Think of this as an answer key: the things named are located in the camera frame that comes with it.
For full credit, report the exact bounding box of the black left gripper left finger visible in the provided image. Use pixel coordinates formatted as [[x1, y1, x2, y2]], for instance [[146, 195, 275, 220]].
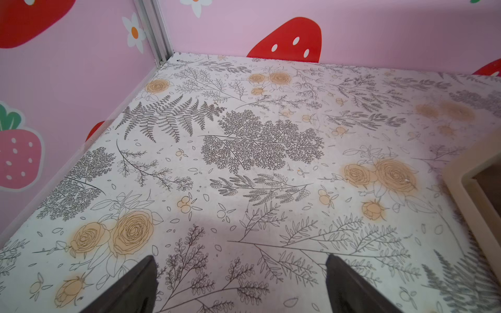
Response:
[[82, 255, 159, 313]]

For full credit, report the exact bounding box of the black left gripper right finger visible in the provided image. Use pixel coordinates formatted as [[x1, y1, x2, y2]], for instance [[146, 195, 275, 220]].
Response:
[[326, 254, 400, 313]]

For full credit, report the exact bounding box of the cream drawer organizer cabinet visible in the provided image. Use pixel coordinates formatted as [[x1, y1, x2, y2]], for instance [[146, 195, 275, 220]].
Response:
[[443, 129, 500, 279]]

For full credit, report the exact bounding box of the aluminium corner post left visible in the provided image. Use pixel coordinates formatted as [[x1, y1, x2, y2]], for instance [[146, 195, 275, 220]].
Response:
[[134, 0, 174, 69]]

